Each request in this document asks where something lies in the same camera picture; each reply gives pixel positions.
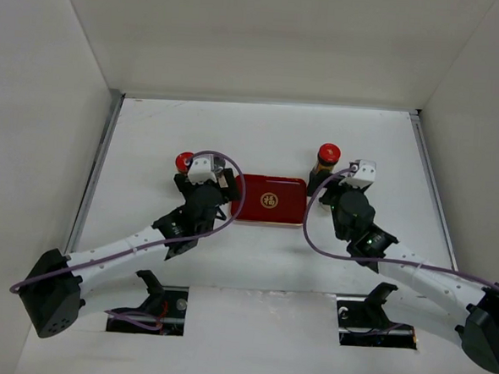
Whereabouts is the red cap bottle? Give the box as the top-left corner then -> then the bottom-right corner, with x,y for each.
312,143 -> 342,174
174,151 -> 194,174

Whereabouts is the grey cap white bottle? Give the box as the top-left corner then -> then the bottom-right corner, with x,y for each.
212,156 -> 228,188

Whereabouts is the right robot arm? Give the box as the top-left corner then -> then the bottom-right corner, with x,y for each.
306,165 -> 499,374

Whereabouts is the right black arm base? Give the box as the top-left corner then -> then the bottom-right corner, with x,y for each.
336,283 -> 417,350

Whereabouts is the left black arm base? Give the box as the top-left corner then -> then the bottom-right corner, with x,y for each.
105,270 -> 189,337

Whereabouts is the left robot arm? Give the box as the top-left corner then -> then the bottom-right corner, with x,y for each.
11,168 -> 247,338

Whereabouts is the red rectangular tray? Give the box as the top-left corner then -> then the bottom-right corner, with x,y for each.
236,174 -> 307,226

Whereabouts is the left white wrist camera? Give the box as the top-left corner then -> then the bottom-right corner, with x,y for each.
187,155 -> 217,184

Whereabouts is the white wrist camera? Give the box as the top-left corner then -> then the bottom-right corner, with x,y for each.
187,155 -> 217,184
340,159 -> 376,190

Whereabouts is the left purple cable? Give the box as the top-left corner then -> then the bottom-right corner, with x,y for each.
9,138 -> 248,308

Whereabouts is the purple cable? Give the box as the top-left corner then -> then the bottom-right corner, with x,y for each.
300,162 -> 499,296
9,138 -> 248,308

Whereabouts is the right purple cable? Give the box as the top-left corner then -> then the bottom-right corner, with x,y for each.
300,162 -> 499,296

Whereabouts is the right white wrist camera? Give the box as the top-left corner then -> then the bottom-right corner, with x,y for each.
340,159 -> 376,190

